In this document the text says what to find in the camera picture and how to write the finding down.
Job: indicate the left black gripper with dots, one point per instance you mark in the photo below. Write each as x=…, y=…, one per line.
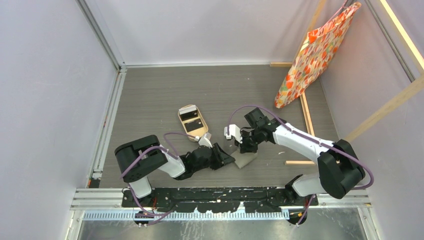
x=221, y=157

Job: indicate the aluminium rail frame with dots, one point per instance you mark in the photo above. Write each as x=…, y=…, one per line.
x=107, y=206

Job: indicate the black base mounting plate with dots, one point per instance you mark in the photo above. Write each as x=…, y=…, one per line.
x=219, y=199

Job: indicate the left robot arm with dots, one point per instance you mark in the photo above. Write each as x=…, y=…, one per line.
x=138, y=158

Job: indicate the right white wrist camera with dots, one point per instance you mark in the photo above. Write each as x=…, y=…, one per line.
x=233, y=132

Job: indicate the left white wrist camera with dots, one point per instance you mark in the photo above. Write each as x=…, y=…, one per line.
x=204, y=140

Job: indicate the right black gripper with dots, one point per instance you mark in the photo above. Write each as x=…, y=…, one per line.
x=244, y=147

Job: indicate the orange floral fabric bag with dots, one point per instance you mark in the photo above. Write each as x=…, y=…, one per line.
x=315, y=55

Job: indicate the gold oval tray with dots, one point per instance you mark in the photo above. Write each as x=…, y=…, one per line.
x=199, y=132

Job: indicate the black VIP credit card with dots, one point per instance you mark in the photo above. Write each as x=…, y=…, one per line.
x=193, y=125

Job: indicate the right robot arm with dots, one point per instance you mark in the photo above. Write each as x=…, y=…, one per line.
x=338, y=169

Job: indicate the wooden frame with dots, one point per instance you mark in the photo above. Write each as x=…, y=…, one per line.
x=364, y=75

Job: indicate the beige card holder wallet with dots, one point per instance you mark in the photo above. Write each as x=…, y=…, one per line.
x=243, y=159

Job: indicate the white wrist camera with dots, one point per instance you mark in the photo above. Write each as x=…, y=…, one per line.
x=233, y=132
x=204, y=140

